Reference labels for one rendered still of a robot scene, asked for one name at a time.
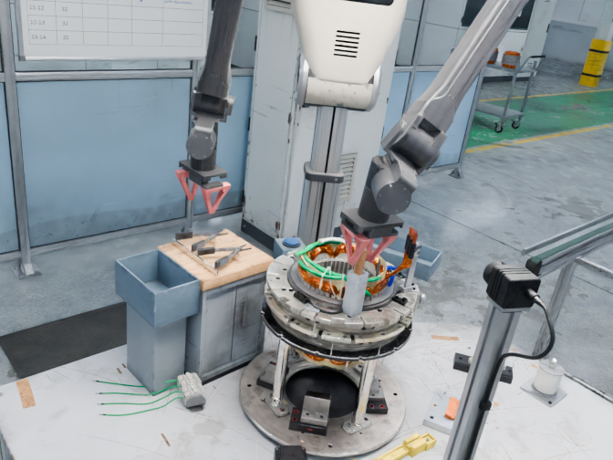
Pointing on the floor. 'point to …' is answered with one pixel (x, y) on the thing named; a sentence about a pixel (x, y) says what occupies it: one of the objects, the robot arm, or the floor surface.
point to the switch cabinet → (296, 132)
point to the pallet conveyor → (559, 256)
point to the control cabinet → (536, 36)
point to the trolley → (509, 94)
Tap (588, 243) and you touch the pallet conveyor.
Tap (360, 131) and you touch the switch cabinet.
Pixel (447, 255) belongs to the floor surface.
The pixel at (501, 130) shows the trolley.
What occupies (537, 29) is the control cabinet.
